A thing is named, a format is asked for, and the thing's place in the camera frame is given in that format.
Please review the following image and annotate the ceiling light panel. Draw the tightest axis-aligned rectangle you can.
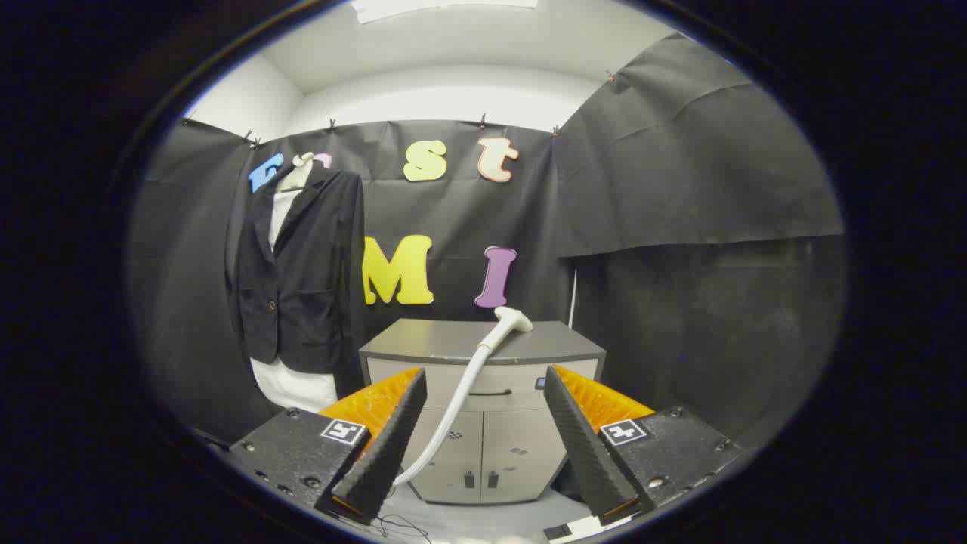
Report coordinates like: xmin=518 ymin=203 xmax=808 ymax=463
xmin=351 ymin=0 xmax=539 ymax=23

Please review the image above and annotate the white shirt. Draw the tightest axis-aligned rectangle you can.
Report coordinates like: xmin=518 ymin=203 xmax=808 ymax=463
xmin=251 ymin=189 xmax=338 ymax=413

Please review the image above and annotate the black backdrop cloth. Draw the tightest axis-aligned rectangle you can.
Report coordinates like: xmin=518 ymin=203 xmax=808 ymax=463
xmin=127 ymin=32 xmax=847 ymax=454

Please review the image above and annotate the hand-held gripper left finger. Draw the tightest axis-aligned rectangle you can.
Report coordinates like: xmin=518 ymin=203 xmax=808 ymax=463
xmin=227 ymin=366 xmax=428 ymax=526

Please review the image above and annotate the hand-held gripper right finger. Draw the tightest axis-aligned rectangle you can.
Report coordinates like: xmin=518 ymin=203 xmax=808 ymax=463
xmin=542 ymin=365 xmax=745 ymax=527

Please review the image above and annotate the black suit jacket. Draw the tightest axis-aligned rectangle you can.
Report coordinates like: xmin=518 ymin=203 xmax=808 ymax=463
xmin=225 ymin=165 xmax=367 ymax=397

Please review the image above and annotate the grey cabinet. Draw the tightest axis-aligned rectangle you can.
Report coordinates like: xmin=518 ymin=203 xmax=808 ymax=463
xmin=359 ymin=319 xmax=607 ymax=505

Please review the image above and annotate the white garment steamer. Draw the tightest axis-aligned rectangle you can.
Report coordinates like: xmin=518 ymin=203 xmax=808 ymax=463
xmin=391 ymin=306 xmax=534 ymax=488

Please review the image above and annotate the white paper sheet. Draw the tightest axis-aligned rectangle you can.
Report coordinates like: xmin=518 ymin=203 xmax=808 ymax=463
xmin=544 ymin=514 xmax=635 ymax=542

